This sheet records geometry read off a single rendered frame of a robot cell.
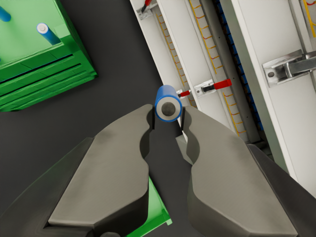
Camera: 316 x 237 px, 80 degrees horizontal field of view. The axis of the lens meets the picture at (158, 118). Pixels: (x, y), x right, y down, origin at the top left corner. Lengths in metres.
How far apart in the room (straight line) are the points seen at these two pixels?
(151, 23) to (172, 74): 0.16
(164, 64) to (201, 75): 0.22
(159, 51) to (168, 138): 0.34
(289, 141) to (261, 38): 0.12
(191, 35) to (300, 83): 0.24
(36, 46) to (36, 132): 0.40
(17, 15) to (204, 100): 0.40
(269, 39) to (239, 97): 0.18
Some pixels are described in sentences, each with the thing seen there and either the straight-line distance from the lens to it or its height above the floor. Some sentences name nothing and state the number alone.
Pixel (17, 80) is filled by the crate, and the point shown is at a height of 0.29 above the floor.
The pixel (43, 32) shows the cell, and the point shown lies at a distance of 0.39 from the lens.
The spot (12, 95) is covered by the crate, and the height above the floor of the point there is 0.20.
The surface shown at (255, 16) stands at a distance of 0.25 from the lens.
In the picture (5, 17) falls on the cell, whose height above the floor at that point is 0.34.
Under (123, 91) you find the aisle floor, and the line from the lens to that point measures 0.74.
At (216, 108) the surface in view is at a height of 0.35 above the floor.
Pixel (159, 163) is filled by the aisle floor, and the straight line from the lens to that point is 0.78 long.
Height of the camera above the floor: 0.73
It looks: 79 degrees down
